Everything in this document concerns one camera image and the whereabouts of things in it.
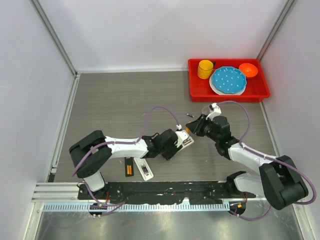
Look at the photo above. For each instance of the slim white remote control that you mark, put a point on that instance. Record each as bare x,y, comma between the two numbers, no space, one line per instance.
187,142

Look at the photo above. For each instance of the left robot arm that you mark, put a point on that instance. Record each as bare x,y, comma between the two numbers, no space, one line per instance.
90,153

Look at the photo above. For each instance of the black remote control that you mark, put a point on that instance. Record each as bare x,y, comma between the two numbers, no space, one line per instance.
129,161

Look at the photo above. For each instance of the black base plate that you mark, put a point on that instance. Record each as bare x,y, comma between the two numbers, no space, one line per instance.
163,192

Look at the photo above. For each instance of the wide white remote control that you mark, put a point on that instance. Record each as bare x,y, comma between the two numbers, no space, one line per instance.
143,168

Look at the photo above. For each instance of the clear plastic cup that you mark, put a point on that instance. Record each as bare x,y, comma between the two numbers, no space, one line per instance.
206,110

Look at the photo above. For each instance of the perforated metal rail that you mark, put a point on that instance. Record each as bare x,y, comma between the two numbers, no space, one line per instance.
92,207

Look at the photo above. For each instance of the yellow cup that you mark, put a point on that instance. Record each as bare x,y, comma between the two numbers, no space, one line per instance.
205,69

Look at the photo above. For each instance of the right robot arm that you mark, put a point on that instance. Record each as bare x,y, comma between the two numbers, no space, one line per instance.
276,178

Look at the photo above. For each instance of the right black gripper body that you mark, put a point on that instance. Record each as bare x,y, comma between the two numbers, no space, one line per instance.
206,128

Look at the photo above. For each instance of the blue dotted plate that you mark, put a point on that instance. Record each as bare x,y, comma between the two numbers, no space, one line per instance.
229,79

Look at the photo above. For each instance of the white plate under blue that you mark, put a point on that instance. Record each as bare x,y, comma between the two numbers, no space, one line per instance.
221,93

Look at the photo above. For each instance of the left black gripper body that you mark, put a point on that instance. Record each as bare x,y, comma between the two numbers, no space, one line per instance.
168,153

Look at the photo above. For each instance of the orange battery pair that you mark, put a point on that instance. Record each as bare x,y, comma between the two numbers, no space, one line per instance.
129,170

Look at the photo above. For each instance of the orange bowl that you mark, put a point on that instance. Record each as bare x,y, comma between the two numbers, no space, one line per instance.
248,69

